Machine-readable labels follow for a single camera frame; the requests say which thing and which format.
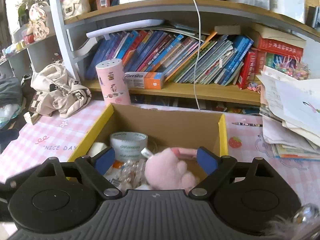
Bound pink lip balm tube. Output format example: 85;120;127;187
171;147;197;160

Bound white tape roll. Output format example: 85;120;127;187
110;132;148;163

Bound patterned pencil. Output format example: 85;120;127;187
232;122;263;127

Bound pink plush toy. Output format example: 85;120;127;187
141;147;197;193

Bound pink checkered desk mat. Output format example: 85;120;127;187
0;99;320;205

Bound yellow cardboard box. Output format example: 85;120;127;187
70;104;228;175

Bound wooden shelf board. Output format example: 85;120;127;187
81;78;262;106

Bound cream tissue pack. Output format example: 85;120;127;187
23;112;41;125

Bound beige crumpled cloth bag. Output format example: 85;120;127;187
30;61;92;119

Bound brown white chessboard box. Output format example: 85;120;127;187
28;92;42;113

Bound stack of loose papers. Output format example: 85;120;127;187
258;66;319;160

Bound pink sticker cylinder can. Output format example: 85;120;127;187
95;59;131;105

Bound dark grey folded clothes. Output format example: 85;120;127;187
0;77;23;107

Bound orange white toothpaste box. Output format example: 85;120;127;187
124;72;164;90

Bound row of leaning books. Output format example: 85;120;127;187
85;25;306;89

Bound white flat tablet device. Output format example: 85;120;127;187
86;19;164;38

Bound white handbag with pearls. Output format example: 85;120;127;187
61;0;91;20

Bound white charging cable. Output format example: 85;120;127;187
166;0;202;111

